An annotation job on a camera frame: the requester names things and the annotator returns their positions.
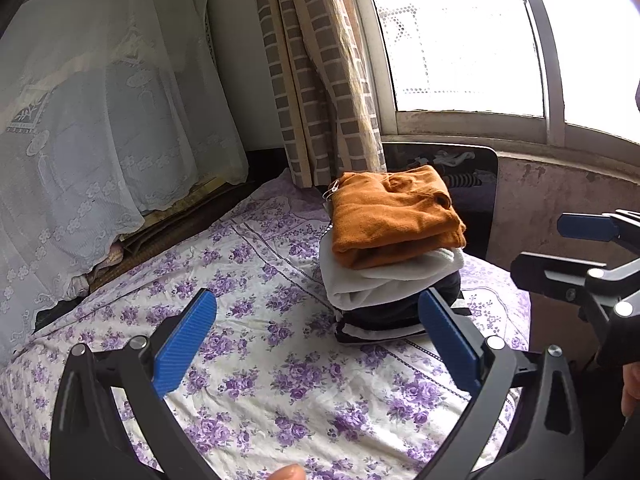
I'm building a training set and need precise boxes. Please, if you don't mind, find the black white striped garment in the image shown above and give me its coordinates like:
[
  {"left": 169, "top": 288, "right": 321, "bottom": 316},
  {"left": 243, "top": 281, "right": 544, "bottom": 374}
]
[{"left": 333, "top": 316, "right": 432, "bottom": 347}]

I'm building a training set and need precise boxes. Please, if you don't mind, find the black glossy bed board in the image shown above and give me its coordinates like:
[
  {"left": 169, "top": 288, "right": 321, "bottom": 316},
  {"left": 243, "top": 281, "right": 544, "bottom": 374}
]
[{"left": 382, "top": 142, "right": 500, "bottom": 261}]

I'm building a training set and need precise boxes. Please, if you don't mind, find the person's right hand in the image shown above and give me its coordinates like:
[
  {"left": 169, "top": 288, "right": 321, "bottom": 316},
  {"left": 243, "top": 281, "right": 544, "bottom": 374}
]
[{"left": 621, "top": 359, "right": 640, "bottom": 418}]

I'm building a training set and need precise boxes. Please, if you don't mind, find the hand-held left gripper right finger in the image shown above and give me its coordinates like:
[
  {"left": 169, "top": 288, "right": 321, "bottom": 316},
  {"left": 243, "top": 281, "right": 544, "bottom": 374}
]
[{"left": 418, "top": 287, "right": 586, "bottom": 480}]

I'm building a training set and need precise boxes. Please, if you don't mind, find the dark navy folded garment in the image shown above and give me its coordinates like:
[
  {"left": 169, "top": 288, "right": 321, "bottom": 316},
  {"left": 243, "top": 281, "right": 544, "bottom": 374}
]
[{"left": 332, "top": 271, "right": 463, "bottom": 335}]

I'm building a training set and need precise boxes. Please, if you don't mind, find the window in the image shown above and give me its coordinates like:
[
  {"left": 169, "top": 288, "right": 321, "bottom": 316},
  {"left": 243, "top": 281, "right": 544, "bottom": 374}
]
[{"left": 345, "top": 0, "right": 640, "bottom": 150}]

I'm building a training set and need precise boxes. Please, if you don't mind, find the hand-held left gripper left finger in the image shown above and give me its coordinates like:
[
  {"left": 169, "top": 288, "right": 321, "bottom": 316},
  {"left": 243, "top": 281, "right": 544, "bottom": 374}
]
[{"left": 50, "top": 287, "right": 219, "bottom": 480}]

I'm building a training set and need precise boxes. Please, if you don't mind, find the orange knit cardigan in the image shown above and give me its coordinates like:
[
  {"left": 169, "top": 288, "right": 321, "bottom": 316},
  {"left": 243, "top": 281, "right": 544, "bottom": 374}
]
[{"left": 330, "top": 165, "right": 467, "bottom": 271}]

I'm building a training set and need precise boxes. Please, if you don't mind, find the white folded garment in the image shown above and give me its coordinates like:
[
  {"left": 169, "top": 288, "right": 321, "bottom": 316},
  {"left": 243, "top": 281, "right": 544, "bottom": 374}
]
[{"left": 318, "top": 234, "right": 466, "bottom": 312}]

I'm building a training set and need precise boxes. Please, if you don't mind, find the purple floral bedsheet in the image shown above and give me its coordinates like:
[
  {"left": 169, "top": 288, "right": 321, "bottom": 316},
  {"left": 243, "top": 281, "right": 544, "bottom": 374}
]
[{"left": 0, "top": 167, "right": 532, "bottom": 480}]

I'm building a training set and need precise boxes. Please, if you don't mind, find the brick pattern curtain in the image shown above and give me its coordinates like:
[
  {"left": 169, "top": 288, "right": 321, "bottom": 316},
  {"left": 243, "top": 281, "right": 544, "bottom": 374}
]
[{"left": 247, "top": 0, "right": 388, "bottom": 188}]

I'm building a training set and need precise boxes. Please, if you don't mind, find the white lace cover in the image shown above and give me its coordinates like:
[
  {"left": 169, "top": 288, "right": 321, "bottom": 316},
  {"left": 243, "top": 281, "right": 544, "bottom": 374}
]
[{"left": 0, "top": 0, "right": 249, "bottom": 367}]

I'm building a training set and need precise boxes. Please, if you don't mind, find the folded brown woven mat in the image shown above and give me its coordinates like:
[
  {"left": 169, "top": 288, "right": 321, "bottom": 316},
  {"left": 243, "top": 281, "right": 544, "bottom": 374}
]
[{"left": 120, "top": 175, "right": 237, "bottom": 263}]

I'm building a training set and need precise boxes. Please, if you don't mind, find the person's left hand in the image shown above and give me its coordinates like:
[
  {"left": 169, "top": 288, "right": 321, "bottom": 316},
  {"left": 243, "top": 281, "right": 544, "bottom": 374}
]
[{"left": 266, "top": 463, "right": 306, "bottom": 480}]

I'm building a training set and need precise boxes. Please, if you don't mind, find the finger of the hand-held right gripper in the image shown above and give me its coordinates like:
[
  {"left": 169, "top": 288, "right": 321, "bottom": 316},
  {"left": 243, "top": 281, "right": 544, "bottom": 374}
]
[
  {"left": 510, "top": 252, "right": 609, "bottom": 302},
  {"left": 556, "top": 209, "right": 640, "bottom": 247}
]

